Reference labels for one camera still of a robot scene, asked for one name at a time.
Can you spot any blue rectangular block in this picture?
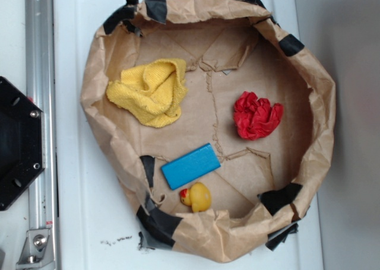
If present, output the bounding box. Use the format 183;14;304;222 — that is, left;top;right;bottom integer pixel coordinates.
161;143;221;190

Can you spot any red crumpled paper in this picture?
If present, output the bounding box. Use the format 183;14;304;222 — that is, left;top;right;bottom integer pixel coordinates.
233;91;284;141

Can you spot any yellow rubber duck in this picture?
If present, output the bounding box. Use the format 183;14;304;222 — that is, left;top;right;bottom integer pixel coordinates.
179;182;211;212

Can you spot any brown paper bag bin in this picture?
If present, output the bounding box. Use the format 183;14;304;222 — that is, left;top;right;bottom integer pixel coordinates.
81;0;335;262

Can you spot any metal corner bracket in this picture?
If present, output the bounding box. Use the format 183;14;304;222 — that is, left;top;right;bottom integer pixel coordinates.
16;228;54;269

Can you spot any aluminium extrusion rail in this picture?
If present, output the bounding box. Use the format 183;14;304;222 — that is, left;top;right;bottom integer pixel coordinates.
26;0;61;269

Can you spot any yellow crumpled cloth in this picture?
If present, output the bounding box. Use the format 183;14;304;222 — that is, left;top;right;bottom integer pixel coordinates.
106;58;188;128

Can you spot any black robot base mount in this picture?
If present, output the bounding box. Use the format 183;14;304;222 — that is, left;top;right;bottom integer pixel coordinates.
0;77;45;211

